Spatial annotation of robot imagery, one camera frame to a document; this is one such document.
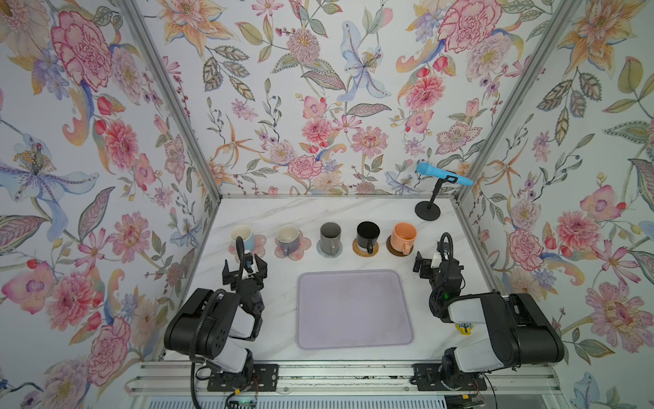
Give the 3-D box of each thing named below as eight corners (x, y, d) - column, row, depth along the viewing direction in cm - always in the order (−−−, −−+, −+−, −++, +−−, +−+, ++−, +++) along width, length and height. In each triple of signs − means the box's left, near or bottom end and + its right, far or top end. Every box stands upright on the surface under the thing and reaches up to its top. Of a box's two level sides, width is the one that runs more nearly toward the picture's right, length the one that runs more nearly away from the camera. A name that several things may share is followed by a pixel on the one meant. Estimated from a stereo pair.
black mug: (349, 249, 105) (351, 233, 97) (360, 233, 110) (363, 217, 102) (368, 259, 102) (371, 244, 94) (378, 242, 107) (383, 226, 99)
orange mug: (392, 261, 101) (398, 247, 94) (388, 236, 109) (392, 221, 101) (414, 261, 101) (422, 247, 94) (408, 236, 109) (414, 221, 101)
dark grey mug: (320, 263, 101) (320, 246, 92) (321, 240, 108) (320, 221, 99) (340, 263, 101) (341, 246, 92) (339, 240, 108) (340, 221, 99)
